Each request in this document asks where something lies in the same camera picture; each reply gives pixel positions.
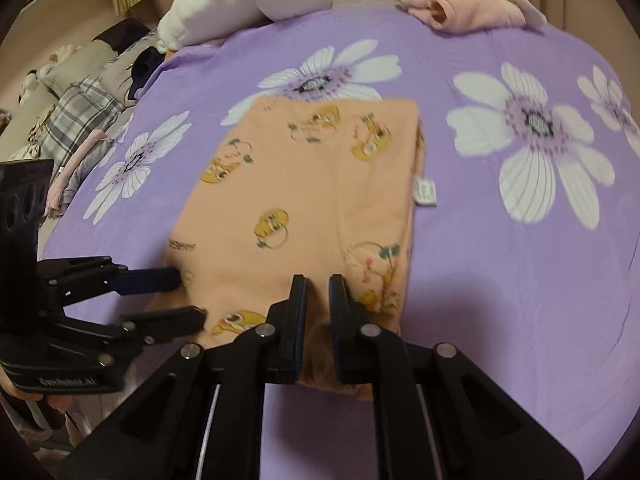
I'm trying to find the cream printed cloth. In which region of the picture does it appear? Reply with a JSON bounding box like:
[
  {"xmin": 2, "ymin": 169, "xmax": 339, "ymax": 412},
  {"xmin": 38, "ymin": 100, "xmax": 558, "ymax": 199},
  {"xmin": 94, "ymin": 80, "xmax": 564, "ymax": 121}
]
[{"xmin": 20, "ymin": 105, "xmax": 56, "ymax": 161}]

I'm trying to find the white plush toy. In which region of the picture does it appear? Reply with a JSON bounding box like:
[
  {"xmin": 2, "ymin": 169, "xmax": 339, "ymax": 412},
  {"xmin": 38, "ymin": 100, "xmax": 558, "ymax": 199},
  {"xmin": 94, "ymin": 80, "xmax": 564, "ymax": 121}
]
[{"xmin": 20, "ymin": 70, "xmax": 43, "ymax": 97}]

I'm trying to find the grey pillow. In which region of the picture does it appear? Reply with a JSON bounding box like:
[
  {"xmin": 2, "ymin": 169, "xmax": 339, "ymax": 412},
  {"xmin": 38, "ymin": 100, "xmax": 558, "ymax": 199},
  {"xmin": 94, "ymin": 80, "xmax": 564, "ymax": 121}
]
[{"xmin": 102, "ymin": 30, "xmax": 166, "ymax": 106}]

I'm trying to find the beige pillow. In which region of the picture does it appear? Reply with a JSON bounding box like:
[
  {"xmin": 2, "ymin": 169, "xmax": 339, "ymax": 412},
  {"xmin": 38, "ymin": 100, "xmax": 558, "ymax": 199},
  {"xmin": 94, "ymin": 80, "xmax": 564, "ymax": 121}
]
[{"xmin": 37, "ymin": 40, "xmax": 111, "ymax": 96}]

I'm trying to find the grey plaid cloth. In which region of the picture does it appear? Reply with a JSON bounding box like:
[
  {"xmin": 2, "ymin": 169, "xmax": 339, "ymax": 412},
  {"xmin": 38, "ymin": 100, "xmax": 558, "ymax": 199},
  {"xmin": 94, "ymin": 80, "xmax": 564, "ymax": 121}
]
[{"xmin": 42, "ymin": 75, "xmax": 131, "ymax": 161}]

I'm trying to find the purple floral bed sheet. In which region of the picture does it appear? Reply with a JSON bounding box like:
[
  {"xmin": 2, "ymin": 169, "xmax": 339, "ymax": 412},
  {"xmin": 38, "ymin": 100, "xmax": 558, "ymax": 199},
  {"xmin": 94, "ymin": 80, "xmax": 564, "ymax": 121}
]
[{"xmin": 40, "ymin": 2, "xmax": 640, "ymax": 480}]

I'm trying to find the orange printed long-sleeve shirt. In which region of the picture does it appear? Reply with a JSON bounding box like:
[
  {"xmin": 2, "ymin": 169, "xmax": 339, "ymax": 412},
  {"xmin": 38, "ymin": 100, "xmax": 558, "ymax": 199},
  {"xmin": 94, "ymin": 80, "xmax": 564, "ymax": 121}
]
[{"xmin": 165, "ymin": 96, "xmax": 438, "ymax": 402}]

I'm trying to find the dark brown pillow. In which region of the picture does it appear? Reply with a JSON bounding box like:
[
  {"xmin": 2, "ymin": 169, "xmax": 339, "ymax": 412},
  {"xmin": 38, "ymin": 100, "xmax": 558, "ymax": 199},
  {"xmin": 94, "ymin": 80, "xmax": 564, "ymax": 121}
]
[{"xmin": 92, "ymin": 17, "xmax": 156, "ymax": 48}]

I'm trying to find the dark navy cloth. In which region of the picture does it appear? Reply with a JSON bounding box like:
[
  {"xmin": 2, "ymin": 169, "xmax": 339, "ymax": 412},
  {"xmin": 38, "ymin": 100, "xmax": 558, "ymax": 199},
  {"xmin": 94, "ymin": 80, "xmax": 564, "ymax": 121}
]
[{"xmin": 127, "ymin": 46, "xmax": 171, "ymax": 103}]

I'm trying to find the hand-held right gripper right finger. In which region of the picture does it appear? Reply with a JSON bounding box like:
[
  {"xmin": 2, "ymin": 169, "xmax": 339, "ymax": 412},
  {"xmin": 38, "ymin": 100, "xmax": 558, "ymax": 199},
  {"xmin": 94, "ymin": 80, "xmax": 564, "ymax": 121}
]
[{"xmin": 327, "ymin": 274, "xmax": 583, "ymax": 480}]

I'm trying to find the person's left hand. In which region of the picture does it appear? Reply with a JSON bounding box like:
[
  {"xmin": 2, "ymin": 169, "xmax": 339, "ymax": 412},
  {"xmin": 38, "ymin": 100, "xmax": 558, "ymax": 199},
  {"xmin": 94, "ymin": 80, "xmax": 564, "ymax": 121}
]
[{"xmin": 10, "ymin": 387, "xmax": 68, "ymax": 413}]

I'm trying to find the small pale pink garment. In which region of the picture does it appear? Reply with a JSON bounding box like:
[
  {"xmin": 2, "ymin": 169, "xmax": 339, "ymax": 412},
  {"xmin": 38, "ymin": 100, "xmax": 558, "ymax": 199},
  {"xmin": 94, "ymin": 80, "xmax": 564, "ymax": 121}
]
[{"xmin": 45, "ymin": 127, "xmax": 108, "ymax": 216}]

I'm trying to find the pink folded garment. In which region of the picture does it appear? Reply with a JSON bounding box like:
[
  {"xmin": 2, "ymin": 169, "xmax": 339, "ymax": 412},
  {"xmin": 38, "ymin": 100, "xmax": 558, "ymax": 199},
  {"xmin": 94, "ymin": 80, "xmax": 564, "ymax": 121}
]
[{"xmin": 400, "ymin": 0, "xmax": 528, "ymax": 33}]

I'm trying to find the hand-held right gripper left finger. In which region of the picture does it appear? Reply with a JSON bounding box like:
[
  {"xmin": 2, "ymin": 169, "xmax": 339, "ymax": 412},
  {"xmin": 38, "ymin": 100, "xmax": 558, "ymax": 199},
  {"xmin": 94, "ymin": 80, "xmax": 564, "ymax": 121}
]
[{"xmin": 70, "ymin": 274, "xmax": 308, "ymax": 480}]

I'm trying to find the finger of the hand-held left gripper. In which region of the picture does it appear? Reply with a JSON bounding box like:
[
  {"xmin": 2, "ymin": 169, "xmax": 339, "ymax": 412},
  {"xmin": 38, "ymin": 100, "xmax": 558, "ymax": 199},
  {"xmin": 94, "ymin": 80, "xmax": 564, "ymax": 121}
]
[
  {"xmin": 50, "ymin": 305, "xmax": 208, "ymax": 367},
  {"xmin": 37, "ymin": 256, "xmax": 182, "ymax": 306}
]

